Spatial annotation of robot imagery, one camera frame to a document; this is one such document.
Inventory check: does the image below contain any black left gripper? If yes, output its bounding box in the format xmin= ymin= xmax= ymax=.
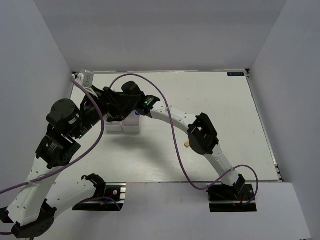
xmin=73 ymin=84 xmax=142 ymax=139

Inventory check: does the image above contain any tan eraser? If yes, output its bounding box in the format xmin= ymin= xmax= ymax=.
xmin=184 ymin=141 xmax=190 ymax=148

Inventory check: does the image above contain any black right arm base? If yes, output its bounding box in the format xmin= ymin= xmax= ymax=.
xmin=206 ymin=184 xmax=257 ymax=213

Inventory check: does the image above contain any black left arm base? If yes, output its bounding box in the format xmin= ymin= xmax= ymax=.
xmin=72 ymin=173 xmax=125 ymax=212

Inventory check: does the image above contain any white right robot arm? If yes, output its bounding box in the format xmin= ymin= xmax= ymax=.
xmin=103 ymin=81 xmax=246 ymax=200

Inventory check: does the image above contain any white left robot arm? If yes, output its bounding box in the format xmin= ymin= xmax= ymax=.
xmin=0 ymin=96 xmax=104 ymax=239

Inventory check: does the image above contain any white right organizer tray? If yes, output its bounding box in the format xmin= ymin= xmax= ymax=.
xmin=122 ymin=111 xmax=141 ymax=134

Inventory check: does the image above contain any right blue corner label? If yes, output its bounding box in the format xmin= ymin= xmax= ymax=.
xmin=227 ymin=72 xmax=245 ymax=77

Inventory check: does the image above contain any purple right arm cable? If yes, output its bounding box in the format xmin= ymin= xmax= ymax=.
xmin=109 ymin=72 xmax=259 ymax=206

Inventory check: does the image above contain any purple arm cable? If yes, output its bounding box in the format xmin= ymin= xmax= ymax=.
xmin=0 ymin=74 xmax=123 ymax=236
xmin=109 ymin=72 xmax=259 ymax=206

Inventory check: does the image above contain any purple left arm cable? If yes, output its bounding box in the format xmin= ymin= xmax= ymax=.
xmin=0 ymin=74 xmax=123 ymax=236

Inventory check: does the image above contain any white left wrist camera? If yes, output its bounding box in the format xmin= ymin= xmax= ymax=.
xmin=70 ymin=70 xmax=95 ymax=95

